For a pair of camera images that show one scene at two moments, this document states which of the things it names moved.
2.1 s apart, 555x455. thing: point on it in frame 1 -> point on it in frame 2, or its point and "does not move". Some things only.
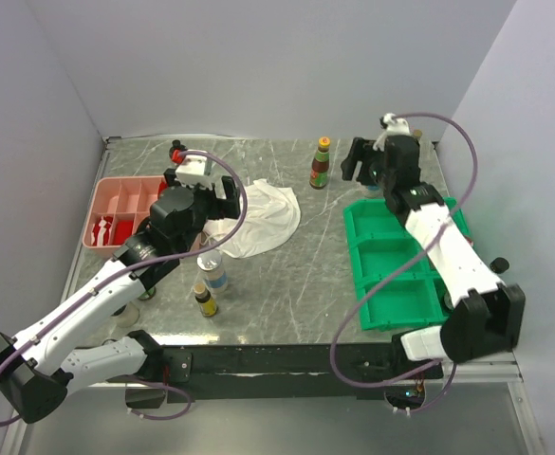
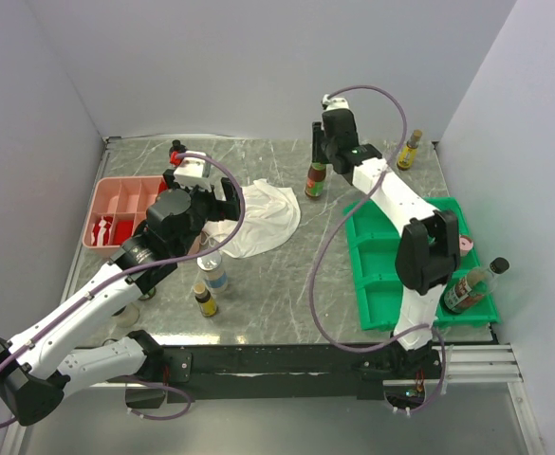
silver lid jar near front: x=215 y=278 does not move
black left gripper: x=222 y=207 does not move
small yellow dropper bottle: x=208 y=304 does not move
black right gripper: x=362 y=151 -> x=318 y=134
